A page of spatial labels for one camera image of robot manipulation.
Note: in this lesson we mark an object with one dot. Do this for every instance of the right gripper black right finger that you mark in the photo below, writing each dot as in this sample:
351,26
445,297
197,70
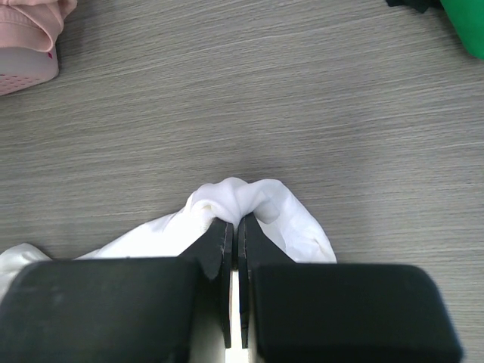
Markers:
307,312

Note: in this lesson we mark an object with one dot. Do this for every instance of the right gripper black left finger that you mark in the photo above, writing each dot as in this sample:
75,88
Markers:
169,309

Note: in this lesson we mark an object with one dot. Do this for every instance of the white printed t-shirt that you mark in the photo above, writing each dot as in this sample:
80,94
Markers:
280,214

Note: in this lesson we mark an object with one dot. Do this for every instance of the white plastic laundry basket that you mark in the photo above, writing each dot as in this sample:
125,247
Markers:
23,68

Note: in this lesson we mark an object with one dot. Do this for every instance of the pink t-shirt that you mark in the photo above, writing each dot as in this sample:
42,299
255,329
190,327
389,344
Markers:
34,25

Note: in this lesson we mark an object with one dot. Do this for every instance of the black t-shirt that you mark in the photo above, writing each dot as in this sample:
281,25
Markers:
419,5

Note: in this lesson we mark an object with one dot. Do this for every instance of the green t-shirt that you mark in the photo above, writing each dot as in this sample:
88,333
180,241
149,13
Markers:
466,16

